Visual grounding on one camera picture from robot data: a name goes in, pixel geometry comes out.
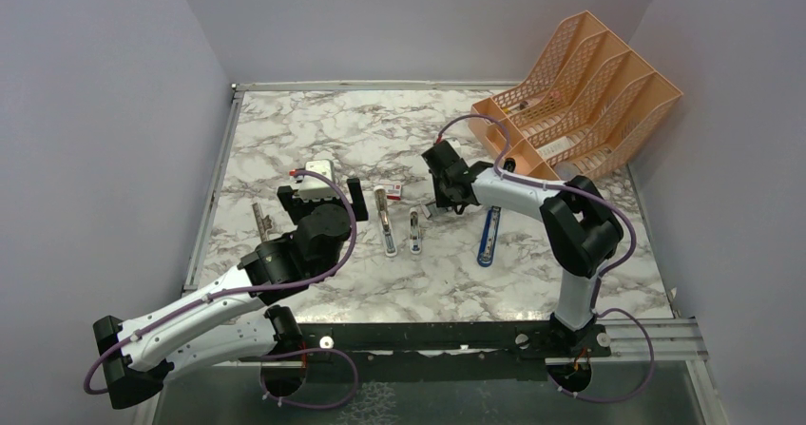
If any staple box tray with staples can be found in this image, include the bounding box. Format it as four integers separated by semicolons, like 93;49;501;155
421;202;446;220

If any red white staple box sleeve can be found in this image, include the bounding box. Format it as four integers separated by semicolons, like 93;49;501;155
380;183;403;201

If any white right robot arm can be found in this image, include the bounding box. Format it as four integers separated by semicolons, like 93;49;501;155
422;141;624;356

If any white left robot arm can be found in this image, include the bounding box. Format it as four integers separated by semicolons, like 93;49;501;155
83;170;369;410

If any peach plastic desk organizer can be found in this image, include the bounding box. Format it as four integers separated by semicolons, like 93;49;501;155
469;11;682;180

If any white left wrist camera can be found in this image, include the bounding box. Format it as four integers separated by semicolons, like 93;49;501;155
290;159;337;202

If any metal stapler magazine rail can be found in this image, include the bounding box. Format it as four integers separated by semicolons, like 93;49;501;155
251;203;273;242

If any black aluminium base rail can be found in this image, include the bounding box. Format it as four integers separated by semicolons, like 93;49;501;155
239;319;710;386

